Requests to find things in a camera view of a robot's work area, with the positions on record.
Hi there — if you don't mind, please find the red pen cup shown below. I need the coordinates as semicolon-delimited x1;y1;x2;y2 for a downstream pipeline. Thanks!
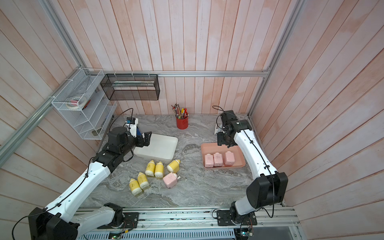
176;117;189;130

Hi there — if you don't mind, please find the pink storage tray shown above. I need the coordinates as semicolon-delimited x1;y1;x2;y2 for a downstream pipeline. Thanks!
201;143;246;170

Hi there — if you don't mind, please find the white storage tray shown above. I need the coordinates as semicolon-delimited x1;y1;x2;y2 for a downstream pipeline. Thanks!
134;134;179;162

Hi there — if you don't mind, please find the pink pencil sharpener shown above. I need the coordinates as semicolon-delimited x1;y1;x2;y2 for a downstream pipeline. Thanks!
224;151;236;166
204;154;215;168
163;173;181;189
213;153;224;167

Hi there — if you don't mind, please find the red handled tool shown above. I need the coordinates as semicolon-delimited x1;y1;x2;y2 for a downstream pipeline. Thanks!
82;99;91;111

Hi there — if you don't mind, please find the yellow pencil sharpener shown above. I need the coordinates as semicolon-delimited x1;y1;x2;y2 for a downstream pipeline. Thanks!
138;172;150;189
167;160;181;174
129;179;143;196
145;160;156;177
155;162;165;179

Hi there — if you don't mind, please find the black mesh wall basket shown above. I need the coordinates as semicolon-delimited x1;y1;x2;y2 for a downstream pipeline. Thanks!
101;74;160;101

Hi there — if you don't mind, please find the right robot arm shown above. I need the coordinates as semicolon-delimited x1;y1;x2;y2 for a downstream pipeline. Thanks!
217;110;289;224

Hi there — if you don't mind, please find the tape roll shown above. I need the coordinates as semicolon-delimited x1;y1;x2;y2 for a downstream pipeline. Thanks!
66;96;86;110

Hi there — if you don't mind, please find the pens and pencils bunch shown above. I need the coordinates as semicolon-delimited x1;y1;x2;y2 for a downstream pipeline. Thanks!
171;103;189;120

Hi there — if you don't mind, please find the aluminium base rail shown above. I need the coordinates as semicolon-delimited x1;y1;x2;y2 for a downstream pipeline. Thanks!
64;206;306;240

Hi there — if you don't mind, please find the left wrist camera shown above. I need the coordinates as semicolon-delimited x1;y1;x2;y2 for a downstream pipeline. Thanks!
124;117;138;138

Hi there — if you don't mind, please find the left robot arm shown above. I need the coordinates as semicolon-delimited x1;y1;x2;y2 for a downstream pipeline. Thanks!
28;127;152;240

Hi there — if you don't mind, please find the white wire wall shelf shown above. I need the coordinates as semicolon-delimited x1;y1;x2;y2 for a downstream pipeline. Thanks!
52;68;117;140

